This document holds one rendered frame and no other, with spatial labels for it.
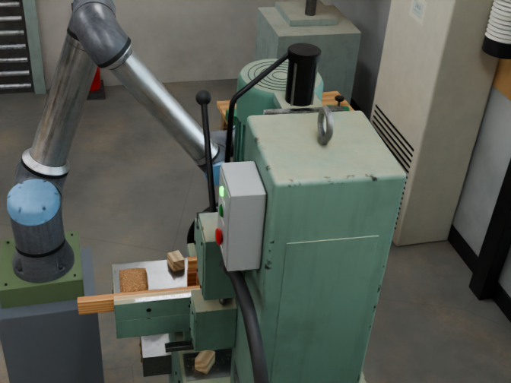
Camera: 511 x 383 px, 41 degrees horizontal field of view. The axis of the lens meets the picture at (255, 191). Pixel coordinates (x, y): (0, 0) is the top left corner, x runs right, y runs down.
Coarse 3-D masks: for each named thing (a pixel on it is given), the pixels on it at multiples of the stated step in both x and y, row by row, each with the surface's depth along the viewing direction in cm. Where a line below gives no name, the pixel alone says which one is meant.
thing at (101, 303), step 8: (176, 288) 167; (184, 288) 167; (192, 288) 167; (88, 296) 163; (96, 296) 163; (104, 296) 163; (112, 296) 163; (80, 304) 161; (88, 304) 162; (96, 304) 162; (104, 304) 163; (112, 304) 163; (80, 312) 163; (88, 312) 163; (96, 312) 164
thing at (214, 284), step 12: (204, 216) 132; (216, 216) 132; (204, 228) 129; (216, 228) 129; (204, 240) 127; (204, 252) 128; (216, 252) 128; (204, 264) 129; (216, 264) 129; (204, 276) 131; (216, 276) 131; (204, 288) 132; (216, 288) 133; (228, 288) 134
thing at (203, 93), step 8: (200, 96) 149; (208, 96) 149; (200, 104) 150; (208, 128) 149; (208, 136) 149; (208, 144) 149; (208, 152) 149; (208, 160) 148; (208, 168) 148; (208, 176) 148; (208, 184) 148; (208, 192) 148
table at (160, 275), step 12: (192, 252) 189; (120, 264) 178; (132, 264) 179; (144, 264) 179; (156, 264) 179; (168, 264) 180; (156, 276) 176; (168, 276) 176; (180, 276) 176; (156, 288) 172; (168, 288) 172; (120, 324) 163; (132, 324) 164; (144, 324) 164; (156, 324) 165; (168, 324) 166; (180, 324) 167; (120, 336) 165; (132, 336) 166
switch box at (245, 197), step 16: (224, 176) 112; (240, 176) 112; (256, 176) 112; (240, 192) 108; (256, 192) 108; (224, 208) 113; (240, 208) 109; (256, 208) 109; (224, 224) 114; (240, 224) 111; (256, 224) 111; (224, 240) 115; (240, 240) 113; (256, 240) 113; (224, 256) 116; (240, 256) 115; (256, 256) 115
